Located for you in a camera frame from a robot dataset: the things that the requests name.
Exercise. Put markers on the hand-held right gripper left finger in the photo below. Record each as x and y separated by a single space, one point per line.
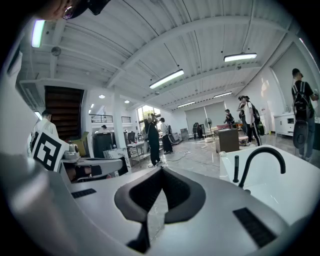
100 200

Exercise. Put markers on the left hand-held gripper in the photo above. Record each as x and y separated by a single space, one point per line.
47 150

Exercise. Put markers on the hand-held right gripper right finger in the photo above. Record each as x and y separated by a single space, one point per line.
225 200

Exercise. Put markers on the white bathtub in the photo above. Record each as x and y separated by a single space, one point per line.
287 195

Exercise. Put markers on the person's left hand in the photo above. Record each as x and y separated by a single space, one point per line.
71 175

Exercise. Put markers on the marble slab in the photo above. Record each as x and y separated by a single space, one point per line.
112 153

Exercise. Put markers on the black cabinet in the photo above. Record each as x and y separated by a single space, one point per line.
101 145

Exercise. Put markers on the metal work table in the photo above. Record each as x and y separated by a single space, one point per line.
137 147

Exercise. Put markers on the yellow cardboard box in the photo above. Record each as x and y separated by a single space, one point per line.
81 145

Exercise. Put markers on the black metal railing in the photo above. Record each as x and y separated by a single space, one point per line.
100 118

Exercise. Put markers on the brown wooden cabinet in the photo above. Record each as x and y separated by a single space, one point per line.
227 140

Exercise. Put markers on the tall window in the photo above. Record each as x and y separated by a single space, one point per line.
145 112

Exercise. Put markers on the black gooseneck faucet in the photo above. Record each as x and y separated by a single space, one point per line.
282 166

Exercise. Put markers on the dark wooden staircase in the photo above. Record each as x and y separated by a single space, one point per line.
63 110

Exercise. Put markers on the black floor fan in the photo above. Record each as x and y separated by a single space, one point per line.
208 123

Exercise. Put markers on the grey roller blind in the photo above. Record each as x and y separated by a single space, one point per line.
195 116
285 82
215 112

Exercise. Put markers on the white vanity cabinet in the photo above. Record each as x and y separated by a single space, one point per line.
283 123

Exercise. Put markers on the long ceiling light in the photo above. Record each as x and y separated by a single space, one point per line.
38 33
186 104
222 95
240 57
166 79

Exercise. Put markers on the black oval backpack device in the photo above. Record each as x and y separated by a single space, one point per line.
301 133

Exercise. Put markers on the black backpack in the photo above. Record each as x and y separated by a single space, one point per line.
301 100

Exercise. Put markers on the round ceiling detector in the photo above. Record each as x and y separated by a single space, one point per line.
56 50

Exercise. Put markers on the eyeglasses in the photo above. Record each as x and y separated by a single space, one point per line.
67 12

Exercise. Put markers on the person's face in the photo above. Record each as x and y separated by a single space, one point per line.
52 10

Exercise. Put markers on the black head-mounted camera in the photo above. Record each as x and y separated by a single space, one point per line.
98 6

